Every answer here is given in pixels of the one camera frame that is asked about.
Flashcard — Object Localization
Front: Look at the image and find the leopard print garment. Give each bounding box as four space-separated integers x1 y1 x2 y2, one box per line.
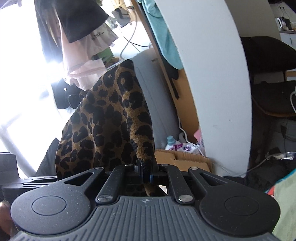
55 59 155 180

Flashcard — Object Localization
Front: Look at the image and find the black hanging garment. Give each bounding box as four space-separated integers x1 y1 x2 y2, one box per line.
34 1 109 62

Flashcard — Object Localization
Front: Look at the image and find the purple white plastic bag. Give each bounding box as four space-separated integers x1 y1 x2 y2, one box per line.
173 131 205 157

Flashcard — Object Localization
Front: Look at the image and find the tall cardboard box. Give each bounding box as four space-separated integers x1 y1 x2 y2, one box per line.
132 1 199 143

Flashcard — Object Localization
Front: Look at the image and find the pink hanging garment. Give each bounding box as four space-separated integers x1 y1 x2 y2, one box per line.
61 29 106 91

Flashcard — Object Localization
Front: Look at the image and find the grey cabinet panel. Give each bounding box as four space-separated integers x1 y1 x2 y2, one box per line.
132 48 180 149

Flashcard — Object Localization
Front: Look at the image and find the white pillar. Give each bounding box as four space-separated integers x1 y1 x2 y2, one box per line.
153 0 282 178

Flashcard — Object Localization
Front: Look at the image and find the dark grey pillow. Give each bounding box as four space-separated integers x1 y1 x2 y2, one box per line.
35 138 59 177

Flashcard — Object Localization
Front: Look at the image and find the light teal hanging towel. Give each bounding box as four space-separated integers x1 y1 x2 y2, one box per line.
137 0 183 70

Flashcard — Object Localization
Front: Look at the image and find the brown cardboard sheet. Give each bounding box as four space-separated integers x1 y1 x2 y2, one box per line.
154 150 212 173

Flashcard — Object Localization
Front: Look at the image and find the white charging cable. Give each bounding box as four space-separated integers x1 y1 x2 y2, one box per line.
289 86 296 114

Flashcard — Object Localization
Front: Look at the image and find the blue cap detergent bottle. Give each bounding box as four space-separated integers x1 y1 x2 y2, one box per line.
165 136 180 150

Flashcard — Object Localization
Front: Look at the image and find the teal printed jersey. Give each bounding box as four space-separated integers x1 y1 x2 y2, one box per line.
266 170 296 240

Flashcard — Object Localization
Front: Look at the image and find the person's left hand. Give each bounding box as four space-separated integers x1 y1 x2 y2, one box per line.
0 201 18 238

